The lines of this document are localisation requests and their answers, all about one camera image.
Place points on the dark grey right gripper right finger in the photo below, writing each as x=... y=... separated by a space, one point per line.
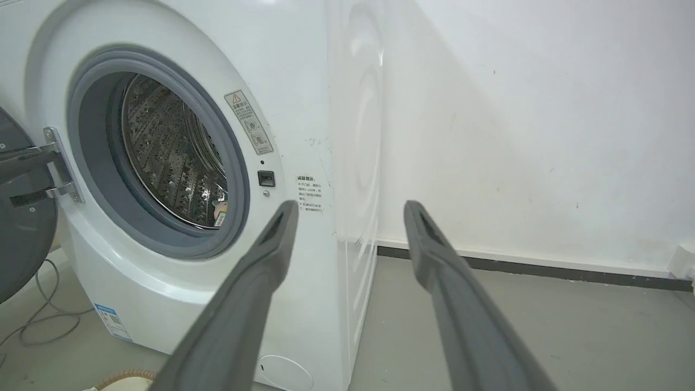
x=467 y=320

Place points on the white wall box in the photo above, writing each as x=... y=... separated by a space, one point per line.
x=682 y=262

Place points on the grey washing machine door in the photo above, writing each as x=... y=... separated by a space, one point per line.
x=21 y=217

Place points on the beige basket rim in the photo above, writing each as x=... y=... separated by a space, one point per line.
x=127 y=380

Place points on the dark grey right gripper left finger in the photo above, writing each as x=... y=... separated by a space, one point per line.
x=239 y=315

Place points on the white front-load washing machine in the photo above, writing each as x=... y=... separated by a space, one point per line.
x=217 y=163

